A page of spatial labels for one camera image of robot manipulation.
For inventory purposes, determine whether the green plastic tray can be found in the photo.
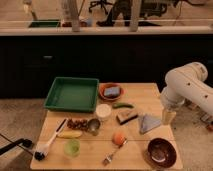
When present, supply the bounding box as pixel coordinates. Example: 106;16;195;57
44;77;99;113

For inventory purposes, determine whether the orange bowl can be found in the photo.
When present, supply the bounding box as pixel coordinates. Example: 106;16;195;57
99;83;124;101

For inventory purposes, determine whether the dark brown bowl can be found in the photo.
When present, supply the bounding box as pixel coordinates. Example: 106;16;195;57
148;138;177;168

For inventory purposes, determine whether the red grapes bunch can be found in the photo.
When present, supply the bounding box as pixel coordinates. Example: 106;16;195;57
67;119;88;131

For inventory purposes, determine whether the green bin in background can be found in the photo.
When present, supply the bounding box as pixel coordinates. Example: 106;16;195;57
29;20;60;28

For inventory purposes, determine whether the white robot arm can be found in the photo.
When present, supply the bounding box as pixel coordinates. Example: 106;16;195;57
160;62;213;125

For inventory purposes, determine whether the white dish brush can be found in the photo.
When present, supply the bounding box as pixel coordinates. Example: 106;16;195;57
34;119;67;161

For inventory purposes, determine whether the black cable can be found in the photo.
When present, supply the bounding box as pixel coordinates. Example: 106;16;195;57
0;133;35;157

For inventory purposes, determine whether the yellow banana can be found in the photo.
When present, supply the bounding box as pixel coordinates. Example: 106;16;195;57
57;130;83;139

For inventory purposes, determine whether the blue sponge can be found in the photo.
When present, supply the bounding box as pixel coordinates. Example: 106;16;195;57
104;87;120;98

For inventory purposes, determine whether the green pea pod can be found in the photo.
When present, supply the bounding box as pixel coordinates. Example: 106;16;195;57
112;103;134;109

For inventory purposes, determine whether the grey towel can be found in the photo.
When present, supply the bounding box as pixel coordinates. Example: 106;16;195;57
138;114;161;134

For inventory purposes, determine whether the orange fruit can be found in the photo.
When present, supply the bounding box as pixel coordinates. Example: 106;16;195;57
112;132;126;146

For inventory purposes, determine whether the white round cup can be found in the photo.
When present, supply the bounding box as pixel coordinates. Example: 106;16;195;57
95;104;111;121

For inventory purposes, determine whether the green plastic cup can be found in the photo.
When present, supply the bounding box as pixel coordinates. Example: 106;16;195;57
64;139;80;157

